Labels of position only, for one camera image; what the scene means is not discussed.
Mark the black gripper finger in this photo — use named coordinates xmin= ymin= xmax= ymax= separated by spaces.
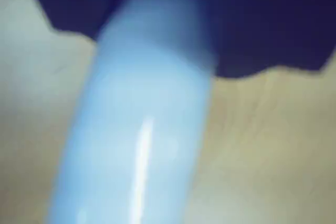
xmin=21 ymin=0 xmax=139 ymax=44
xmin=193 ymin=0 xmax=336 ymax=80

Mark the white marker pen red cap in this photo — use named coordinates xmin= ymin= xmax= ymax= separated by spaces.
xmin=44 ymin=0 xmax=219 ymax=224

